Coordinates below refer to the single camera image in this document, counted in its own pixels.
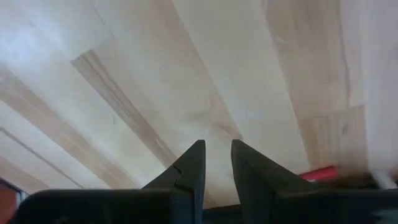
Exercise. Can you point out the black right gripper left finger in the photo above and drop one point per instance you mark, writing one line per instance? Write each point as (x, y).
(189, 168)

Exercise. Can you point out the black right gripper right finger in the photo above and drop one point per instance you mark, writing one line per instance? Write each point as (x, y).
(255, 174)

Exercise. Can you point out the dark red marker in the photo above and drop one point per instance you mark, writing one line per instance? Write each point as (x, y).
(320, 173)

